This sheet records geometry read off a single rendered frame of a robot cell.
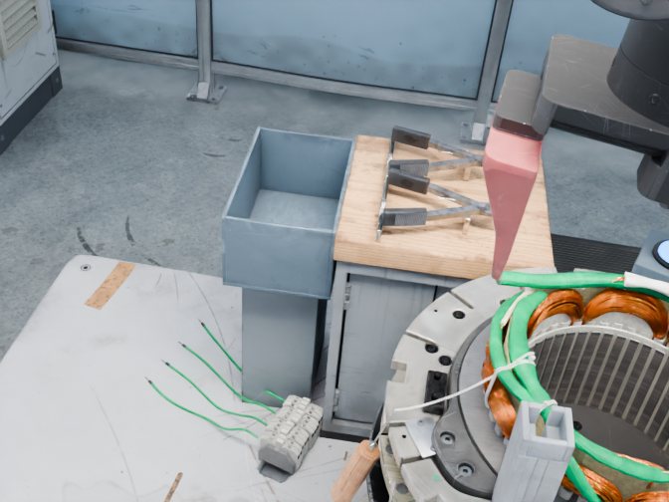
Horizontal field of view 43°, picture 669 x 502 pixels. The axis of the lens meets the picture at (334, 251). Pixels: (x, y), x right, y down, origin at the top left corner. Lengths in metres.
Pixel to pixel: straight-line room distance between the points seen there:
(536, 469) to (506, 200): 0.21
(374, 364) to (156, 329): 0.33
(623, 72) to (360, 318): 0.56
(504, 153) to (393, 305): 0.52
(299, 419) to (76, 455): 0.24
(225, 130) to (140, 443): 2.10
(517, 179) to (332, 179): 0.63
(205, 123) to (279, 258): 2.23
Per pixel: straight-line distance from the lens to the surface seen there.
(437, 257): 0.77
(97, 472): 0.95
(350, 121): 3.06
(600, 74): 0.34
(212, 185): 2.69
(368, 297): 0.82
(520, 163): 0.31
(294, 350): 0.92
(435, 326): 0.65
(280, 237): 0.79
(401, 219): 0.76
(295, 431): 0.92
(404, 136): 0.88
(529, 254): 0.79
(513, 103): 0.34
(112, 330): 1.09
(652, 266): 0.88
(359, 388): 0.91
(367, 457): 0.60
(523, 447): 0.48
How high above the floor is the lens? 1.54
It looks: 39 degrees down
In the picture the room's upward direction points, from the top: 5 degrees clockwise
